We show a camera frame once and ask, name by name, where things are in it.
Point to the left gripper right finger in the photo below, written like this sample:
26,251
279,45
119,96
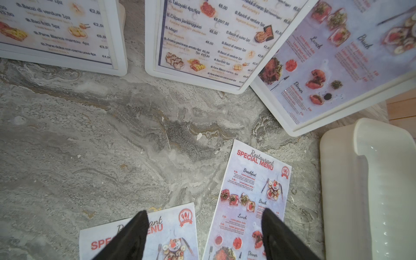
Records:
280,243

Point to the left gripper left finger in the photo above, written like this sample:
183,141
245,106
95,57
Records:
129,243

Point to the white menu holder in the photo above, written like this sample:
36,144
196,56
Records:
113,15
224,42
338,61

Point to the dim sum menu sheet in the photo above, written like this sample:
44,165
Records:
67,28
224,39

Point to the white plastic tray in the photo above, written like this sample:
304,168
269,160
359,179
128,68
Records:
368,179

